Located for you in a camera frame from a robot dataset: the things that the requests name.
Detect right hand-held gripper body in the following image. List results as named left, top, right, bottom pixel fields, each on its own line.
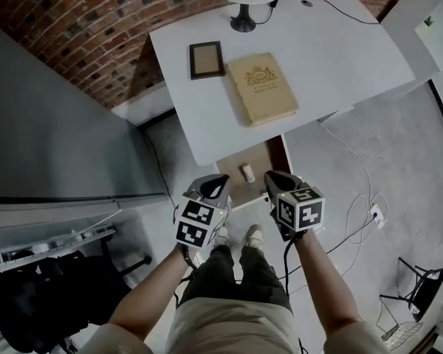
left=269, top=184, right=326, bottom=243

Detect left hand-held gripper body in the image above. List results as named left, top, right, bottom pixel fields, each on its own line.
left=174, top=195, right=231, bottom=251

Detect wooden drawer white front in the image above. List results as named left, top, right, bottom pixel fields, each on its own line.
left=215, top=133, right=295, bottom=212

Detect person's right forearm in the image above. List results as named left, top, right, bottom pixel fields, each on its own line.
left=290, top=229, right=360, bottom=337

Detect person's left forearm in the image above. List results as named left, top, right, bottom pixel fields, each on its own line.
left=106, top=240, right=193, bottom=333

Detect person's left shoe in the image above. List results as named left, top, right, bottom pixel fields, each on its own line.
left=213, top=226, right=230, bottom=249

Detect person's shoe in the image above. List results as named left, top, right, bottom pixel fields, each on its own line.
left=244, top=224, right=264, bottom=251
left=213, top=226, right=230, bottom=249

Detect person's right shoe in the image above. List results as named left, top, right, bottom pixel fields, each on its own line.
left=244, top=224, right=264, bottom=251

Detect person's dark trousers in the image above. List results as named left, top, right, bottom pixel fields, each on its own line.
left=178, top=243, right=293, bottom=313

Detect white power strip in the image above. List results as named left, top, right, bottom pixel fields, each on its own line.
left=368, top=204, right=388, bottom=230

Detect beige hardcover book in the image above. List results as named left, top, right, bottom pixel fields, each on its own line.
left=225, top=52, right=301, bottom=128

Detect person's beige shirt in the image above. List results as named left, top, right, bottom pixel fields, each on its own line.
left=83, top=296, right=389, bottom=354

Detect white desk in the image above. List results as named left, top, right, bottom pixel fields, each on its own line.
left=148, top=0, right=418, bottom=167

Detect black folding chair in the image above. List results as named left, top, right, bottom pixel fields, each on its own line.
left=379, top=256, right=443, bottom=323

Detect grey refrigerator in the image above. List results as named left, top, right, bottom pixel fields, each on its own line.
left=0, top=16, right=171, bottom=251

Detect white metal rack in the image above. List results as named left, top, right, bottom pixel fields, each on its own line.
left=0, top=224, right=118, bottom=277

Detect white shelving unit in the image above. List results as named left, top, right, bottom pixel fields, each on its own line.
left=414, top=0, right=443, bottom=74

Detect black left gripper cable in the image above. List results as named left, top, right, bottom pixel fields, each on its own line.
left=174, top=244, right=197, bottom=310

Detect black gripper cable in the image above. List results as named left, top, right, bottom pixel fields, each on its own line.
left=282, top=234, right=308, bottom=295
left=174, top=244, right=197, bottom=310

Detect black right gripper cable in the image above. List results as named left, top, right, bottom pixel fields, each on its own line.
left=282, top=234, right=308, bottom=295

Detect white floor cable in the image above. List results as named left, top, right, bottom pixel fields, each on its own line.
left=315, top=118, right=378, bottom=213

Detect black picture frame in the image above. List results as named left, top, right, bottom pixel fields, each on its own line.
left=188, top=40, right=226, bottom=81

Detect wire mesh basket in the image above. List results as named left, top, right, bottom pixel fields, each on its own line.
left=381, top=320, right=425, bottom=343

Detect black lamp cable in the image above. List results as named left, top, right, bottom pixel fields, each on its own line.
left=253, top=0, right=280, bottom=25

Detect black desk cable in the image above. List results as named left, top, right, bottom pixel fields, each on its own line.
left=312, top=0, right=382, bottom=25

